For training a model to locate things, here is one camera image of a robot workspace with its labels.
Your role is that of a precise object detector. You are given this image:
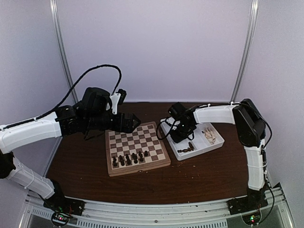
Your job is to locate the pile of white chess pieces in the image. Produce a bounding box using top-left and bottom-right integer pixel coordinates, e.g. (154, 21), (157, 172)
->
(202, 127), (216, 144)

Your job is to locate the left aluminium frame post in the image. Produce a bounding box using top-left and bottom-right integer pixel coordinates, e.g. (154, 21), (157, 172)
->
(49, 0), (73, 89)

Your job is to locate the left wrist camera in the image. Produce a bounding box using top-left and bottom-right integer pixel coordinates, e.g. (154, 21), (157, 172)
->
(110, 89), (127, 114)

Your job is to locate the dark chess piece crossing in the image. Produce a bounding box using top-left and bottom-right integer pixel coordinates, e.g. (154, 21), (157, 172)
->
(177, 148), (194, 153)

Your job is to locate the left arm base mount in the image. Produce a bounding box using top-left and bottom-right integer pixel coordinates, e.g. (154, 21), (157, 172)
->
(43, 180), (85, 216)

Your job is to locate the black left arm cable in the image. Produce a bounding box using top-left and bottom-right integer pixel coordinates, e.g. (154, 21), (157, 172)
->
(0, 64), (122, 129)

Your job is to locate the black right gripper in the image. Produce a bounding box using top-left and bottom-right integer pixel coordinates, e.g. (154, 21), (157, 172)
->
(170, 122), (193, 143)

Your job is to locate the white plastic divided tray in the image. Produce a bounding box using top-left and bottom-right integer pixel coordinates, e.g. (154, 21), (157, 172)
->
(167, 123), (225, 161)

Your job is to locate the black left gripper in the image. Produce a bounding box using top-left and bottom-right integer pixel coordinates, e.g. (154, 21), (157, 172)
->
(85, 111), (141, 133)

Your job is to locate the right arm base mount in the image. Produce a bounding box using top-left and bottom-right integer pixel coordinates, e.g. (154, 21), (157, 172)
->
(227, 187), (268, 215)

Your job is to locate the aluminium frame post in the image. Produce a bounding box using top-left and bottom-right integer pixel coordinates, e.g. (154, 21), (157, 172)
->
(230, 0), (259, 102)
(49, 0), (73, 89)

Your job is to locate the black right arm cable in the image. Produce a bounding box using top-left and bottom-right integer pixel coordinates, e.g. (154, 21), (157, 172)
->
(156, 116), (179, 141)

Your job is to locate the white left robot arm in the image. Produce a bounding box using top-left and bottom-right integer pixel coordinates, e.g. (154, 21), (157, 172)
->
(0, 87), (141, 211)

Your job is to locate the aluminium front rail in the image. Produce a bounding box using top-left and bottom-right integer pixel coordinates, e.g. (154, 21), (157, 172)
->
(17, 187), (295, 228)

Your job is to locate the wooden chess board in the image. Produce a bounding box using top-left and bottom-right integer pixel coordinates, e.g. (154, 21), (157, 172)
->
(105, 122), (171, 177)

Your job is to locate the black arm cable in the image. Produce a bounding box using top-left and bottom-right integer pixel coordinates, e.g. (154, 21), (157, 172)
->
(0, 64), (122, 129)
(156, 116), (179, 141)

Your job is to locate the right aluminium frame post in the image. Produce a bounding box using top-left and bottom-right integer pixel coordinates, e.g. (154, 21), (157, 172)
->
(230, 0), (259, 102)

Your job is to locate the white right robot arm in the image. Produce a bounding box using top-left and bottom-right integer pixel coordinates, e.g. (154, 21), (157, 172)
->
(165, 98), (266, 210)

